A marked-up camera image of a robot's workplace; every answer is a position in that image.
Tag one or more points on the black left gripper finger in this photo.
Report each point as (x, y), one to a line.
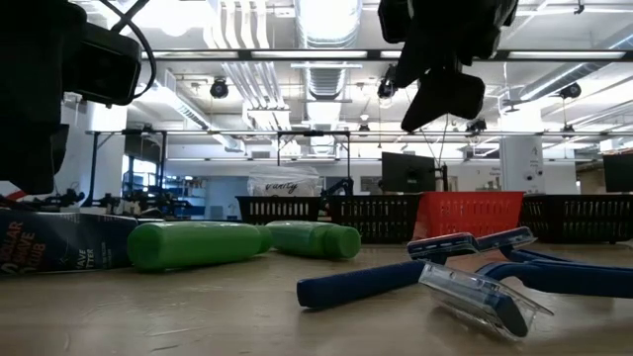
(29, 158)

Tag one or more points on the green shampoo bottle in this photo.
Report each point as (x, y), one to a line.
(193, 244)
(316, 240)

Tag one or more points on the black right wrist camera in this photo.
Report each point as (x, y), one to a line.
(393, 20)

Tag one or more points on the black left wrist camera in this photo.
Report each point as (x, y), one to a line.
(106, 64)

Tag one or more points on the black background rig frame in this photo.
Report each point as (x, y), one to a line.
(93, 168)

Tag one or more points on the white round pillar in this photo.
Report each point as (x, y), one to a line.
(521, 163)

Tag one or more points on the black ceiling spotlight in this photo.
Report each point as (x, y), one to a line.
(219, 89)
(386, 89)
(477, 124)
(571, 90)

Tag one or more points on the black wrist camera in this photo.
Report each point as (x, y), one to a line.
(106, 64)
(393, 20)

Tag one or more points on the silver ventilation duct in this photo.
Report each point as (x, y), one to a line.
(326, 44)

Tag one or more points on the black background robot arm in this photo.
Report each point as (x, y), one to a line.
(338, 187)
(64, 199)

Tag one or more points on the red slotted plastic basket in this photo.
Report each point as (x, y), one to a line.
(470, 212)

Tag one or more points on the clear vanity pack bag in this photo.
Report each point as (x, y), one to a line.
(284, 180)

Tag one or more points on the dark blue shave cream tube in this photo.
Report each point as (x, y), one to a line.
(49, 244)

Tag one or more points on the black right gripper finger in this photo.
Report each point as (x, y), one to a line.
(450, 96)
(413, 69)

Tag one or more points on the black crossbar with light strips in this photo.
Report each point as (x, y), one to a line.
(297, 54)

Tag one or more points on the black metal stand frame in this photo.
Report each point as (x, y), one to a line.
(314, 133)

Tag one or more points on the black computer monitor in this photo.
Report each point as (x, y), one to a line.
(408, 173)
(618, 173)

